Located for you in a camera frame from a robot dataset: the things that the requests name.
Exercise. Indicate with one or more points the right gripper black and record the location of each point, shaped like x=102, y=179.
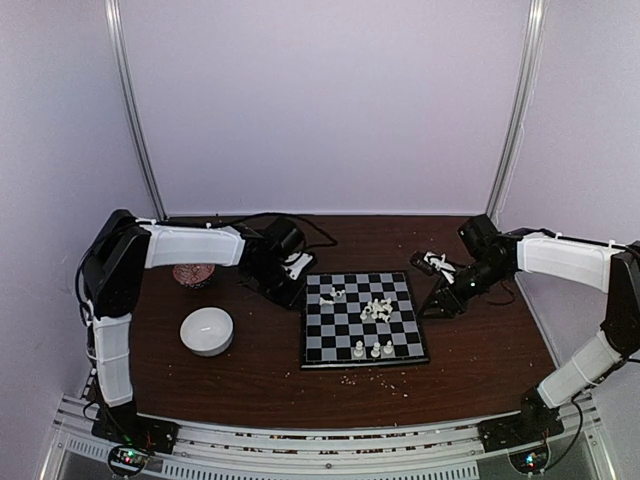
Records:
x=448, y=299

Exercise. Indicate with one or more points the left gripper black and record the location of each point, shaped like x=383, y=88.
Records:
x=292, y=298

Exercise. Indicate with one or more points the white chess bishop piece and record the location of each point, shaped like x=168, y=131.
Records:
x=375, y=351

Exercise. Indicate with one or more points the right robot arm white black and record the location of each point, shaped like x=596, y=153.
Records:
x=610, y=268

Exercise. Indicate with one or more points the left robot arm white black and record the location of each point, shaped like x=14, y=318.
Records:
x=109, y=277

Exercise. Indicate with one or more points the pile of white chess pieces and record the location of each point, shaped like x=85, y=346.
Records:
x=377, y=310

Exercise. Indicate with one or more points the white small chess pawn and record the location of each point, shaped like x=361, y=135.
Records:
x=335, y=294

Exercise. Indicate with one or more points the black grey chess board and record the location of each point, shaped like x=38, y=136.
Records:
x=330, y=332

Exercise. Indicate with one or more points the red patterned small bowl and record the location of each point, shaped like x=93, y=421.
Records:
x=193, y=276

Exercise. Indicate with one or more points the white ceramic bowl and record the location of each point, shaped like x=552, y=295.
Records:
x=207, y=332

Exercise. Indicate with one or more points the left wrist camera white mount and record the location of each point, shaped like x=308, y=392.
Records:
x=297, y=263

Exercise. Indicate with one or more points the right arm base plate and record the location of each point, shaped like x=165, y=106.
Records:
x=513, y=431

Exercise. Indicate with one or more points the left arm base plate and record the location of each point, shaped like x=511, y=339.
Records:
x=154, y=436

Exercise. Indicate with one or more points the right aluminium frame post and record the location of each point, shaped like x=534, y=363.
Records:
x=525, y=85

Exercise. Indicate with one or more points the aluminium frame post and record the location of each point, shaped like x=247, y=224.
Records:
x=118, y=41
x=525, y=85

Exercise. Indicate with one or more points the aluminium front rail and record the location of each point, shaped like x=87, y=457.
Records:
x=444, y=450

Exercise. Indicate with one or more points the left aluminium frame post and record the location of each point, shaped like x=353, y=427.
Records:
x=118, y=41

